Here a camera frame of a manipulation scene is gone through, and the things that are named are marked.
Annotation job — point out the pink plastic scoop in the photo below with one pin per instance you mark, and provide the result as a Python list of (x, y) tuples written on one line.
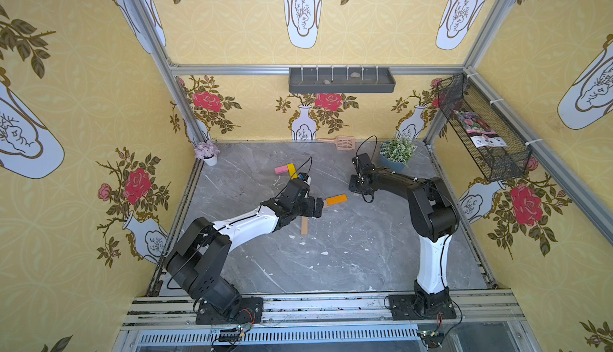
[(342, 143)]

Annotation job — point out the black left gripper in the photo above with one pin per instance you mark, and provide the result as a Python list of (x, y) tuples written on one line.
[(309, 206)]

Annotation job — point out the orange wooden block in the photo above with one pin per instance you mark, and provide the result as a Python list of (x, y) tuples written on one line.
[(336, 200)]

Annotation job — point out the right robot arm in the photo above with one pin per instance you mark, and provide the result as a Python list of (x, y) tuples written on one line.
[(435, 220)]

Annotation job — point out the green artificial plant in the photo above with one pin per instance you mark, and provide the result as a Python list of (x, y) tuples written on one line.
[(398, 150)]

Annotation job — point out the grey wall shelf tray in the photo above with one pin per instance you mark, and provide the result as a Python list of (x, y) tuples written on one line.
[(341, 80)]

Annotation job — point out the black wire basket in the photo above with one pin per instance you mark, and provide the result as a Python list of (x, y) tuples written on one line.
[(498, 150)]

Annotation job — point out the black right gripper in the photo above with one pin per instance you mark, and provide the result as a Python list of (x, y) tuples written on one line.
[(357, 182)]

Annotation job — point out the pink wooden block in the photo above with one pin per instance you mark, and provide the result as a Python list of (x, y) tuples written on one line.
[(281, 169)]

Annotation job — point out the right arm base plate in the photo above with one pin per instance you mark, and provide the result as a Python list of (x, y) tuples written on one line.
[(421, 307)]

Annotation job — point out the blue plant pot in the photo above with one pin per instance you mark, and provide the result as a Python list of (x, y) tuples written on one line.
[(396, 167)]

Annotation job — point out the printed packet in basket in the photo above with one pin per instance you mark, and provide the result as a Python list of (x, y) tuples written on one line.
[(479, 132)]

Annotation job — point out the small pink flower pot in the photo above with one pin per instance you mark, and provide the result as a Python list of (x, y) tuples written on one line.
[(208, 152)]

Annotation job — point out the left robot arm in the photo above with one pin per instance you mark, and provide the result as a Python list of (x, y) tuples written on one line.
[(197, 258)]

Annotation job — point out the aluminium front rail frame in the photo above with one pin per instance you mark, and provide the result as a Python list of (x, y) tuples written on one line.
[(485, 317)]

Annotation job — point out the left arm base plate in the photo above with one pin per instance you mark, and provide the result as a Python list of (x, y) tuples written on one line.
[(247, 310)]

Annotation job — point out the yellow wooden block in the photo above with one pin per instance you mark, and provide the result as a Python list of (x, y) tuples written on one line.
[(292, 171)]

